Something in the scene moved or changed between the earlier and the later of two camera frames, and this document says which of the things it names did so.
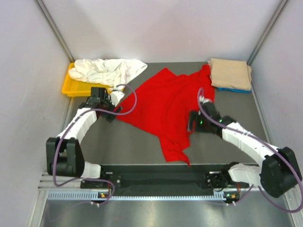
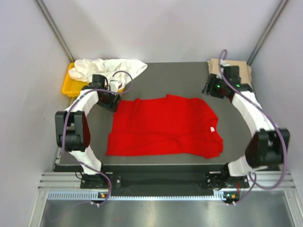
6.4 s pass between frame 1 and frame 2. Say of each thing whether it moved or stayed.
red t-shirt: moved
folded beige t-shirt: stayed
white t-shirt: stayed
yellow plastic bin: stayed
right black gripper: moved
